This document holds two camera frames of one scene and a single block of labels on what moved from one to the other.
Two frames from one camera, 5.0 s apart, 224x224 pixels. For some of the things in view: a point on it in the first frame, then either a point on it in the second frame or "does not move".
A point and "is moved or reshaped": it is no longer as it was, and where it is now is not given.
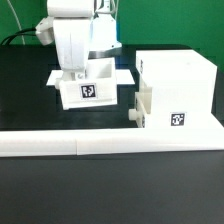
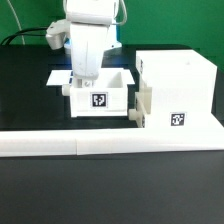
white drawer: (94, 88) is moved or reshaped
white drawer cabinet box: (182, 88) does not move
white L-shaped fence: (82, 142) does not move
